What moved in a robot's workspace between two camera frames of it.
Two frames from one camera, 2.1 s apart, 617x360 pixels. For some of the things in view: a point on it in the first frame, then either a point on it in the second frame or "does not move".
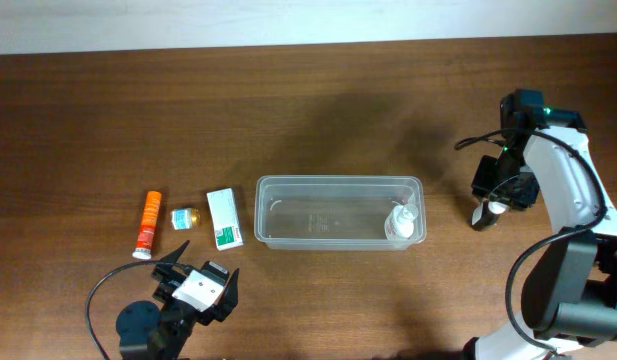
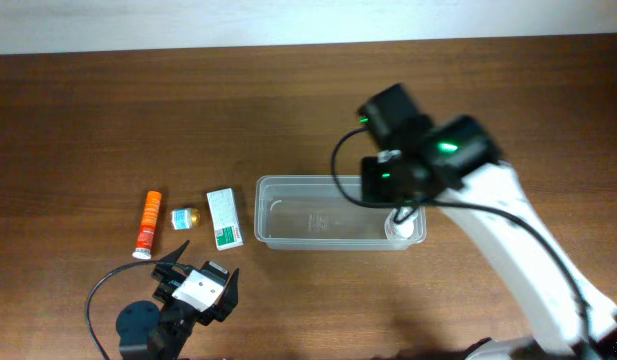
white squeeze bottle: [399, 224] does not move
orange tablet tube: [148, 226] does not move
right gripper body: [505, 180] to [382, 182]
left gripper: [167, 279] does not move
